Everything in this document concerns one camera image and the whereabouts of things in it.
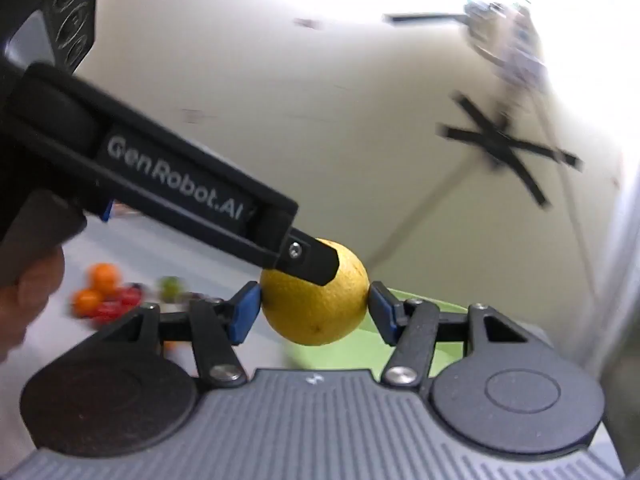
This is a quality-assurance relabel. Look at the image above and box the striped bed sheet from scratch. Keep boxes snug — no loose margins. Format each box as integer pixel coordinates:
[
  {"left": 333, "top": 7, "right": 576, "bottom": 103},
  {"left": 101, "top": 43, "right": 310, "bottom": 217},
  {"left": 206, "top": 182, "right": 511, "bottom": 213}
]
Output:
[{"left": 0, "top": 200, "right": 381, "bottom": 480}]

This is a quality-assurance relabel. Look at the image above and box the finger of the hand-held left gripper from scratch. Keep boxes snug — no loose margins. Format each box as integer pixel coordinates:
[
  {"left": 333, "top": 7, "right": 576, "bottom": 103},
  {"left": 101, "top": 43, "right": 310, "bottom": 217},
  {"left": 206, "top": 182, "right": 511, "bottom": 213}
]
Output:
[{"left": 278, "top": 229, "right": 341, "bottom": 287}]

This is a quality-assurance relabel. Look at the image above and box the red tomato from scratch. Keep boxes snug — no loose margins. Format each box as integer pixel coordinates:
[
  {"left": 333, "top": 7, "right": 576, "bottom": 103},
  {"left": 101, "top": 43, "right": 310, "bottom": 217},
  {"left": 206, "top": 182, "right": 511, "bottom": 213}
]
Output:
[
  {"left": 117, "top": 285, "right": 144, "bottom": 309},
  {"left": 94, "top": 300, "right": 122, "bottom": 324}
]

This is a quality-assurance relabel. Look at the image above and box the white power strip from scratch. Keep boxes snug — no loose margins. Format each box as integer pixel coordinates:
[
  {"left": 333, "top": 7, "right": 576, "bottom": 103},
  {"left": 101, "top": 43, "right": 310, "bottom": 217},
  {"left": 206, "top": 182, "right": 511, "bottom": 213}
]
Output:
[{"left": 462, "top": 0, "right": 547, "bottom": 88}]

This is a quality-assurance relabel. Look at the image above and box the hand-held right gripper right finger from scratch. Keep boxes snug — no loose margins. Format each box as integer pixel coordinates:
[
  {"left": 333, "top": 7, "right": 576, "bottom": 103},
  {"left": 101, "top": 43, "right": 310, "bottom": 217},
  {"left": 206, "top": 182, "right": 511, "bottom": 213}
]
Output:
[{"left": 368, "top": 282, "right": 551, "bottom": 388}]

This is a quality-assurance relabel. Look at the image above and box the orange tomato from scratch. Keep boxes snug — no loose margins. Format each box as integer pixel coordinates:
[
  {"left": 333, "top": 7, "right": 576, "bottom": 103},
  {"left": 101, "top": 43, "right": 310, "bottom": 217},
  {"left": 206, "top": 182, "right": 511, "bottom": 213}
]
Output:
[
  {"left": 87, "top": 263, "right": 121, "bottom": 294},
  {"left": 72, "top": 288, "right": 104, "bottom": 319}
]

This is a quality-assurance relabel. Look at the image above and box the yellow lemon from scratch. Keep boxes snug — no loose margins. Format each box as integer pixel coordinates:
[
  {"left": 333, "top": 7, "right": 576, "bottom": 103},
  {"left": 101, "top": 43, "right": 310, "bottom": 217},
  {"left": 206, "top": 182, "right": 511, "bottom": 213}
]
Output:
[{"left": 260, "top": 239, "right": 370, "bottom": 347}]

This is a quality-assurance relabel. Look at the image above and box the black tape strip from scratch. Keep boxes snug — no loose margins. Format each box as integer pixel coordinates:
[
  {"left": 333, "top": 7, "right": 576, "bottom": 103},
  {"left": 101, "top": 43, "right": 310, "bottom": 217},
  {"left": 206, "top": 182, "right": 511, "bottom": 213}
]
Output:
[{"left": 384, "top": 10, "right": 469, "bottom": 24}]

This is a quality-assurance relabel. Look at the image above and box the green plastic basket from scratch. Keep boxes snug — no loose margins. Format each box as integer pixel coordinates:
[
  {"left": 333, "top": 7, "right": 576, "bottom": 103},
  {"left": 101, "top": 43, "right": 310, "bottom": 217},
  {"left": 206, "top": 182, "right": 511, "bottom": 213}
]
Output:
[{"left": 280, "top": 285, "right": 472, "bottom": 368}]

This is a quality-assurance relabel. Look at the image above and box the green round tomato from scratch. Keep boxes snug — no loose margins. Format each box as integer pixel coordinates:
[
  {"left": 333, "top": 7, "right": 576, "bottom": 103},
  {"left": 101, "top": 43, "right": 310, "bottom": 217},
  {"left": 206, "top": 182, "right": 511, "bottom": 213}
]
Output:
[{"left": 157, "top": 275, "right": 181, "bottom": 301}]

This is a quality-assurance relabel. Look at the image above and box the person's left hand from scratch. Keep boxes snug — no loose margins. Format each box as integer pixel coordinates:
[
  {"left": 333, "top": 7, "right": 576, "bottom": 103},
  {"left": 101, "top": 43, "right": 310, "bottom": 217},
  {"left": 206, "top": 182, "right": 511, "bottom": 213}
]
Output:
[{"left": 0, "top": 249, "right": 67, "bottom": 362}]

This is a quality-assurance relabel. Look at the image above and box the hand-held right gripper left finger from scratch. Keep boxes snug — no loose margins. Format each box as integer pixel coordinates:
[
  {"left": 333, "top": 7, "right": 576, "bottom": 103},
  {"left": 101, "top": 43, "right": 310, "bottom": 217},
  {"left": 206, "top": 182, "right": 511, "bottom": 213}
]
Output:
[{"left": 82, "top": 282, "right": 263, "bottom": 387}]

